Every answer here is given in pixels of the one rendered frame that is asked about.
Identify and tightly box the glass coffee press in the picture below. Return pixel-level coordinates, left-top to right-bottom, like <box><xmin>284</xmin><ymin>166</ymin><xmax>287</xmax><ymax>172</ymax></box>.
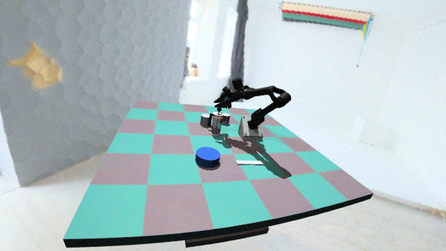
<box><xmin>208</xmin><ymin>108</ymin><xmax>224</xmax><ymax>136</ymax></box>

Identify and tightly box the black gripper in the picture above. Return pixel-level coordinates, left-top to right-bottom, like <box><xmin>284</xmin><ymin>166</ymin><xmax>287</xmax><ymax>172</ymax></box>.
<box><xmin>214</xmin><ymin>91</ymin><xmax>238</xmax><ymax>108</ymax></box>

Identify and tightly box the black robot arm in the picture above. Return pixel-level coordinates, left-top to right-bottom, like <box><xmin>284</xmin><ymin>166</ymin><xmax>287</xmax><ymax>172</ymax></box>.
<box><xmin>222</xmin><ymin>77</ymin><xmax>291</xmax><ymax>130</ymax></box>

